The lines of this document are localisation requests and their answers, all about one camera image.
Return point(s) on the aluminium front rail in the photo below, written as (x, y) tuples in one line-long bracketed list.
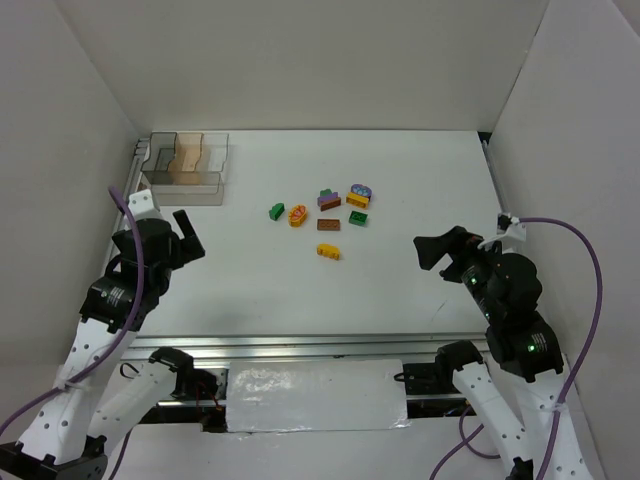
[(272, 348)]

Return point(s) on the green sloped lego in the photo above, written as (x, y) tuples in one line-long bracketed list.
[(276, 211)]

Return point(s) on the yellow arched lego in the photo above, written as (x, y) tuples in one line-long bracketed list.
[(329, 251)]

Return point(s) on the yellow orange rounded lego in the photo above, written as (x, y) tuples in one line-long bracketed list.
[(297, 216)]

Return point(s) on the green square lego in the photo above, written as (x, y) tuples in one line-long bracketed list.
[(358, 218)]

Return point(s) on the yellow rectangular lego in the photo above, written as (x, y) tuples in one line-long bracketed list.
[(357, 200)]

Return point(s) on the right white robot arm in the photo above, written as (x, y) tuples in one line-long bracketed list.
[(539, 441)]

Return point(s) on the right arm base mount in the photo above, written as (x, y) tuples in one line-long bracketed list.
[(436, 378)]

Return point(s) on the clear compartment organizer tray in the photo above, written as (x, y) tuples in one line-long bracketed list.
[(186, 168)]

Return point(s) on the white taped cover plate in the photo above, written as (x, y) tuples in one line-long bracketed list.
[(314, 396)]

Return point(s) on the right side aluminium rail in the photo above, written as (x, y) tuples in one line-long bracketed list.
[(485, 138)]

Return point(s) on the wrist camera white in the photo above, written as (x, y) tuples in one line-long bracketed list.
[(511, 233), (143, 206)]

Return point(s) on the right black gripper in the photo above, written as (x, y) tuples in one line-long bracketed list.
[(454, 258)]

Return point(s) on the left side aluminium rail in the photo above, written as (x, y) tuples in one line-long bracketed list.
[(134, 177)]

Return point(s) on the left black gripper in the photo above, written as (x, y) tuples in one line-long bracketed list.
[(179, 248)]

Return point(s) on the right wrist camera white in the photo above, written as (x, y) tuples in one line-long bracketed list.
[(511, 233)]

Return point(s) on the aluminium rail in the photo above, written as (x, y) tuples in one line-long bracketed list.
[(134, 177), (485, 138), (272, 348)]

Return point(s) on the purple brown green lego stack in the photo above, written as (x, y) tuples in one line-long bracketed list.
[(328, 199)]

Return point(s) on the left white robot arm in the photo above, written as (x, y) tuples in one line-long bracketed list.
[(75, 430)]

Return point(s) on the purple flower lego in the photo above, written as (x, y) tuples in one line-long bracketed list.
[(361, 190)]

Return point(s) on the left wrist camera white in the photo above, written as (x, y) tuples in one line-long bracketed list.
[(143, 206)]

